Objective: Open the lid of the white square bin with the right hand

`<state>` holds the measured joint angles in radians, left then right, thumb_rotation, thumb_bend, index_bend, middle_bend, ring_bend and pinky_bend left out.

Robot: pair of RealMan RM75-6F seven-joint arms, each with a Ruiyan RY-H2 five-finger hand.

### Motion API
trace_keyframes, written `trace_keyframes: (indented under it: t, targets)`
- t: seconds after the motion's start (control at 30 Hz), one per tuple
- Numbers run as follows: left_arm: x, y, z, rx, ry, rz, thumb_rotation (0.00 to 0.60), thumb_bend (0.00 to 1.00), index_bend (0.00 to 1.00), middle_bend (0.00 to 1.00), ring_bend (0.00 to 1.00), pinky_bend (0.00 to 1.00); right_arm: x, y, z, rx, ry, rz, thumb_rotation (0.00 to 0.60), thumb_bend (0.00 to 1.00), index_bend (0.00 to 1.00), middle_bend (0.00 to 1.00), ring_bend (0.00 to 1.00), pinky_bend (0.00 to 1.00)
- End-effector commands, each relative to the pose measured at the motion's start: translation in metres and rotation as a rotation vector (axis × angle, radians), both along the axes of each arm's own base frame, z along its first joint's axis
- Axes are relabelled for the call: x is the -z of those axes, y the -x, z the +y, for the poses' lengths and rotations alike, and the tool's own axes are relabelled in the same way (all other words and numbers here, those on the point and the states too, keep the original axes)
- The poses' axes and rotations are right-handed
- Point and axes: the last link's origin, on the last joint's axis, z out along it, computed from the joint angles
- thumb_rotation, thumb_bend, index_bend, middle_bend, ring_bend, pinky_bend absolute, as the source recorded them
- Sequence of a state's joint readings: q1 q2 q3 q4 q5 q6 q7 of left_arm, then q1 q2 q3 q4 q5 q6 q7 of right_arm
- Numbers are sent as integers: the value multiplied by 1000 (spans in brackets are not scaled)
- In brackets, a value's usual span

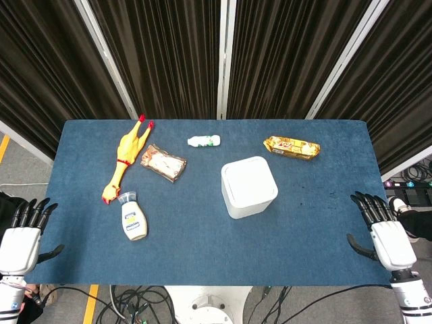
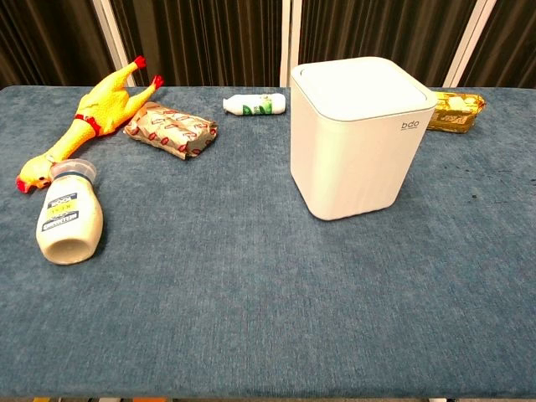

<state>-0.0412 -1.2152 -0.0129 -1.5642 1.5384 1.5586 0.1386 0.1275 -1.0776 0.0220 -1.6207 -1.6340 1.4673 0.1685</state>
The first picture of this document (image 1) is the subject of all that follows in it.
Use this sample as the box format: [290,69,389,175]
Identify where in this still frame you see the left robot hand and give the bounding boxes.
[0,198,65,275]

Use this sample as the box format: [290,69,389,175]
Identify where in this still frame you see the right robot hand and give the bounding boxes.
[346,190,417,272]

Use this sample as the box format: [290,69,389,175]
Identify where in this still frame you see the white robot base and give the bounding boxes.
[164,286,253,324]

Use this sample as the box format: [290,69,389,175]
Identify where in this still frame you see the white square container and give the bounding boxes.
[221,155,279,220]

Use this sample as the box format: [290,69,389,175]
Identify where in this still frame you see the white shoe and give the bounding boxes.
[387,197,408,221]

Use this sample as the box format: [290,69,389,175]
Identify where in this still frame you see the black power strip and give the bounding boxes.
[383,180,432,190]

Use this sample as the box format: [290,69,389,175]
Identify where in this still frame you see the cream squeeze sauce bottle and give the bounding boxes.
[117,191,149,242]

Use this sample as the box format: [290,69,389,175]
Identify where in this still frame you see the yellow rubber chicken toy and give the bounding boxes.
[101,113,156,205]

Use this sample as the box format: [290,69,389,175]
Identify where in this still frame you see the golden biscuit packet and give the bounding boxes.
[263,135,321,161]

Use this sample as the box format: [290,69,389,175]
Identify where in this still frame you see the brown clear snack packet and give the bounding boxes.
[140,144,188,184]

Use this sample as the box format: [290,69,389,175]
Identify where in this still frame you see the blue table mat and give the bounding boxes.
[24,119,396,287]

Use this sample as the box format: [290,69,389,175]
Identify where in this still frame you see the small white green bottle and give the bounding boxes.
[187,134,221,148]

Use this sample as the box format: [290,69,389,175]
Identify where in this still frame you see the black pleated curtain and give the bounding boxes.
[0,0,432,176]

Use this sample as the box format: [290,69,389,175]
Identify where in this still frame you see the black floor cables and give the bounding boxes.
[50,285,176,324]

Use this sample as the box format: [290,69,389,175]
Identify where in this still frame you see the white curtain frame post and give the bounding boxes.
[216,0,232,120]
[305,0,386,119]
[73,0,139,119]

